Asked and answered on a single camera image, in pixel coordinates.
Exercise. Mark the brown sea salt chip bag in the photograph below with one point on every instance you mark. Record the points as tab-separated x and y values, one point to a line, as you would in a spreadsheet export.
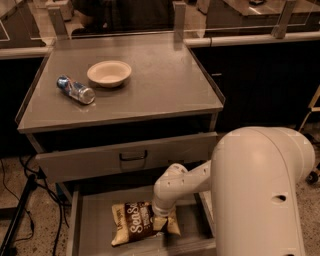
136	221

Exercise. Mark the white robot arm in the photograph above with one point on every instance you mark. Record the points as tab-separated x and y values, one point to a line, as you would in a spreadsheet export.
252	178

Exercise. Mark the grey metal drawer cabinet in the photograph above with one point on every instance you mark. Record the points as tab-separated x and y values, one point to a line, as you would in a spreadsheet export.
166	95

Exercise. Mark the grey open middle drawer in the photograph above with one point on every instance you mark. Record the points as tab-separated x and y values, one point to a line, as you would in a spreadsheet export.
92	227

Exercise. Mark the grey upper drawer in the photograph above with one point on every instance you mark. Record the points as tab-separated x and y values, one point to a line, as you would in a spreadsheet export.
101	161

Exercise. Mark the white paper bowl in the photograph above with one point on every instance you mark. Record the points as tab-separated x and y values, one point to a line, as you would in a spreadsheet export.
109	74

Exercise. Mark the black tripod leg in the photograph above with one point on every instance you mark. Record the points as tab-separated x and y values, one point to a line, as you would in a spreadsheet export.
17	214

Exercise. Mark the black drawer handle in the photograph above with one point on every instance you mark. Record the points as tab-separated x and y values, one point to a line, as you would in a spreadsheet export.
133	155

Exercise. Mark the wheeled cart frame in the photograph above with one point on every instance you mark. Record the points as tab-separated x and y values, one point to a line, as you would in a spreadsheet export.
314	175

